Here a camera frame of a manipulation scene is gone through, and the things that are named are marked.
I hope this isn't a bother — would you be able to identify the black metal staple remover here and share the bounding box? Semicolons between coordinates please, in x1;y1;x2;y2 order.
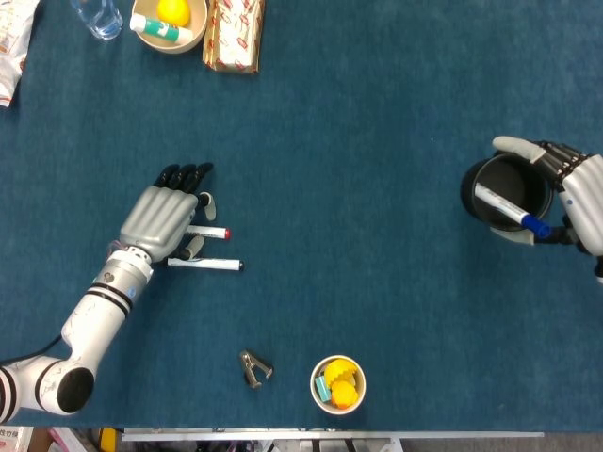
238;349;274;390

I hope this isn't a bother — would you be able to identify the small beige paper cup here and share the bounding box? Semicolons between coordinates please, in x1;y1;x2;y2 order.
309;354;367;416

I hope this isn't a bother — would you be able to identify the yellow round toy ball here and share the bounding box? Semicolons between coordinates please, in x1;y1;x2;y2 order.
330;379;359;409

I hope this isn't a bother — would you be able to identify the clear plastic water bottle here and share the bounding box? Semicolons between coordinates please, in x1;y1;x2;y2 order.
69;0;124;41

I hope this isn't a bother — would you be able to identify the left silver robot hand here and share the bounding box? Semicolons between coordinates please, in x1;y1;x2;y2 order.
119;162;220;265

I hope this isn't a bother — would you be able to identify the black capped whiteboard marker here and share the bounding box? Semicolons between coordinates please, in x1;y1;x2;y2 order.
167;257;246;273

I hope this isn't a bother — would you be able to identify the yellow cracked eggshell toy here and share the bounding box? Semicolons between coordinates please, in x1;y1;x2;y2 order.
322;358;362;385

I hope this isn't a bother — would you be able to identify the red capped whiteboard marker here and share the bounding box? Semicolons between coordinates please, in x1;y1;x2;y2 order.
186;225;232;241

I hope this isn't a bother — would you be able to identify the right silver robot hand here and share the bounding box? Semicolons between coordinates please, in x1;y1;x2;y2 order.
489;135;603;258

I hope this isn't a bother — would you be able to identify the white crumpled snack bag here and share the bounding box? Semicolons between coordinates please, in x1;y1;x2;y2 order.
0;0;41;108

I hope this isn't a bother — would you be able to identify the yellow lemon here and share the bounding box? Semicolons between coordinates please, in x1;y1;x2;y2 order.
155;0;192;27

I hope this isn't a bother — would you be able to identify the green white glue stick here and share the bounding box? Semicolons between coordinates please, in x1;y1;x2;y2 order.
129;12;193;44

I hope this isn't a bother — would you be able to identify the beige round bowl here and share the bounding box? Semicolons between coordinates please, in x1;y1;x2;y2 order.
130;0;209;56

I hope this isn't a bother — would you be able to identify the aluminium table edge bar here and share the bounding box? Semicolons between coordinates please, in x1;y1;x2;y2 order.
121;427;546;443

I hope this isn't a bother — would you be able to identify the red white snack package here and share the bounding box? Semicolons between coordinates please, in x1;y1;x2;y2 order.
202;0;266;75

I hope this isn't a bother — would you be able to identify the blue capped whiteboard marker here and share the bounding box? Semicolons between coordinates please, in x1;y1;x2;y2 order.
473;182;553;238

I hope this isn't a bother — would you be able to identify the black pen cup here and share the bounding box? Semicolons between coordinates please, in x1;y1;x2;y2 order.
460;153;556;234

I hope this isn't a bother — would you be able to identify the blue felt table cover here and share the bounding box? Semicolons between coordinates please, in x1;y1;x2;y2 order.
0;0;603;432

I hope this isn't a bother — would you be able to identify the white printed box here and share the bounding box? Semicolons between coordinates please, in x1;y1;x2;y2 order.
0;426;34;452

